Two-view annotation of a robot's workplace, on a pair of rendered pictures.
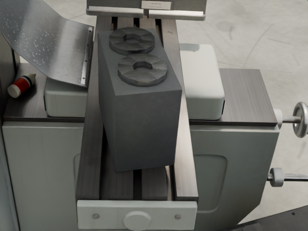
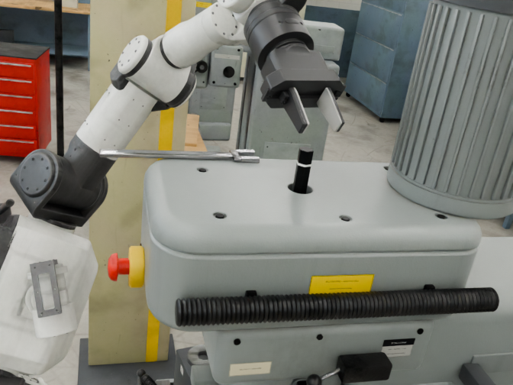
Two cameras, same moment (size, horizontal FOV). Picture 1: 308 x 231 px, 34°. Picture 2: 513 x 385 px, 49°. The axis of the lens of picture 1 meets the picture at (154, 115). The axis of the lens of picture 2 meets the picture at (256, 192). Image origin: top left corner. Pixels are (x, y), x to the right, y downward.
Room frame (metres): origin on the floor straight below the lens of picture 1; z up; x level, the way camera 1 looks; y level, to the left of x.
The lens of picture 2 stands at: (1.95, -0.17, 2.22)
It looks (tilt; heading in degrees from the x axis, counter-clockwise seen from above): 24 degrees down; 167
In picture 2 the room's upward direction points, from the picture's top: 8 degrees clockwise
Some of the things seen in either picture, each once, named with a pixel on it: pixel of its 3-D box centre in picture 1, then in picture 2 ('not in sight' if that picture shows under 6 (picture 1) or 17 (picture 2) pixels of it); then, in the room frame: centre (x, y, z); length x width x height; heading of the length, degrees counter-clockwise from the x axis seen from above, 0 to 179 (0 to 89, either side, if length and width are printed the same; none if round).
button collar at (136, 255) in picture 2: not in sight; (136, 266); (1.24, -0.17, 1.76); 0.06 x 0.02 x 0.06; 4
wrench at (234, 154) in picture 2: not in sight; (181, 154); (1.13, -0.11, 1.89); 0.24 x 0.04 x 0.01; 96
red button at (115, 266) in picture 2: not in sight; (119, 266); (1.24, -0.19, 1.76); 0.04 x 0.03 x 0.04; 4
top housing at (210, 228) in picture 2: not in sight; (301, 235); (1.22, 0.08, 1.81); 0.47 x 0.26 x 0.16; 94
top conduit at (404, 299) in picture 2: not in sight; (346, 303); (1.37, 0.11, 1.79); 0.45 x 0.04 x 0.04; 94
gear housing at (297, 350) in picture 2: not in sight; (304, 305); (1.22, 0.11, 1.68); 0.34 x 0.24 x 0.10; 94
